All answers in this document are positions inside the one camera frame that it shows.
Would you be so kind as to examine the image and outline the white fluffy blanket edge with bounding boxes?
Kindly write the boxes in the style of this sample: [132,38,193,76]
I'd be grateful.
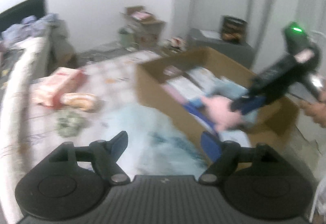
[1,36,51,223]

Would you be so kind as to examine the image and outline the red tissue pack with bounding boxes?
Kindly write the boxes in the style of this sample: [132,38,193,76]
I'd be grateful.
[32,67,86,109]

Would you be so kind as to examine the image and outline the lavender crumpled clothes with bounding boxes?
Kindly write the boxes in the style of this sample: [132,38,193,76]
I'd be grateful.
[1,13,60,44]

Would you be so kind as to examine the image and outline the grey side table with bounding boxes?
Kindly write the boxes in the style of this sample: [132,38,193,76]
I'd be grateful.
[186,28,255,68]

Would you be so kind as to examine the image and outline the open cardboard box corner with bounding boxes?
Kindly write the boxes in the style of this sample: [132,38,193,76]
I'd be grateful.
[121,5,166,48]

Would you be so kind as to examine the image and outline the pink soft pillow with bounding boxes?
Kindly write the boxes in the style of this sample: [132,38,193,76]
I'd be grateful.
[200,96,244,132]

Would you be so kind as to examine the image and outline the green floral scrunchie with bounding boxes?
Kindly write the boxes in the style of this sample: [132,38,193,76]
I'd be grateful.
[56,109,86,137]

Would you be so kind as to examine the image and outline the green container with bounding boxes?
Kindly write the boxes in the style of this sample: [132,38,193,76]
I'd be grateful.
[118,27,134,48]

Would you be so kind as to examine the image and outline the black headboard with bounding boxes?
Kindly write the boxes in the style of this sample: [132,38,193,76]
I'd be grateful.
[1,0,47,32]

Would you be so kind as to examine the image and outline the person right hand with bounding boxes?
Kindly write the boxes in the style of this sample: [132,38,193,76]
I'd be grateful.
[300,92,326,128]

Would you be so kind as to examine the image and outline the white plastic bag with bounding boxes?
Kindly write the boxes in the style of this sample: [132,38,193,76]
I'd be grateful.
[101,107,253,179]

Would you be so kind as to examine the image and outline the brown cardboard box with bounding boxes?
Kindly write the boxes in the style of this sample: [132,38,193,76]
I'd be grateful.
[135,47,299,153]

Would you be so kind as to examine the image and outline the dark snack box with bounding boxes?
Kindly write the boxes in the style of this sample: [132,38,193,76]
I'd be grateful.
[220,15,248,44]

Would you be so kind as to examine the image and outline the white blue paper pack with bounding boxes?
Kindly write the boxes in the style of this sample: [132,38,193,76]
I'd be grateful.
[161,67,225,108]

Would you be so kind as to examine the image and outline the checkered floral bed sheet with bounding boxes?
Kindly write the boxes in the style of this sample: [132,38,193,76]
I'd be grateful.
[18,51,159,164]

